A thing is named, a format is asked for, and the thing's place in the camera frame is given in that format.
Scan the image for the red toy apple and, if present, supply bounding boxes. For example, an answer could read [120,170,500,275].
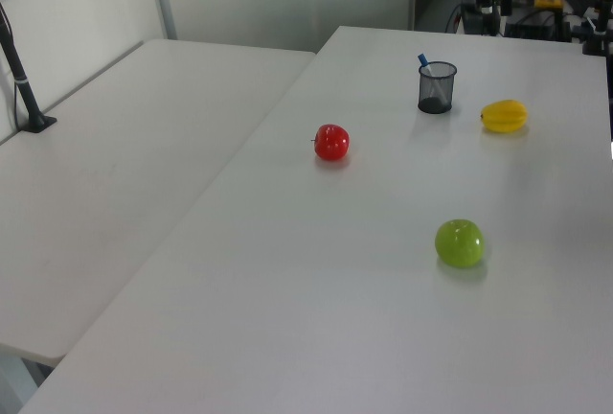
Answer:
[310,123,351,162]

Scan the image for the black equipment box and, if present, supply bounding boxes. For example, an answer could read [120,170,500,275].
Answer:
[504,8,572,42]

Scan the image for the green toy apple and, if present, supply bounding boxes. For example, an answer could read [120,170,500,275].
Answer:
[434,218,487,270]

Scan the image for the white marker pen blue cap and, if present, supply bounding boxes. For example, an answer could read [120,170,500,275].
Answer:
[418,53,443,100]

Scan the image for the black mesh pen holder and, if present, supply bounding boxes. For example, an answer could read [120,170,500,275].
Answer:
[417,60,458,114]

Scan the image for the black camera pole with base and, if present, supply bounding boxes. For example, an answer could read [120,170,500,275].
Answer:
[0,1,58,134]

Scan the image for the black clamp stand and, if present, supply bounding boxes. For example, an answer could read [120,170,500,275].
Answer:
[580,0,613,57]

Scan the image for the yellow toy starfruit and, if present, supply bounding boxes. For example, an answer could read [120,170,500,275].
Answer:
[480,99,529,134]

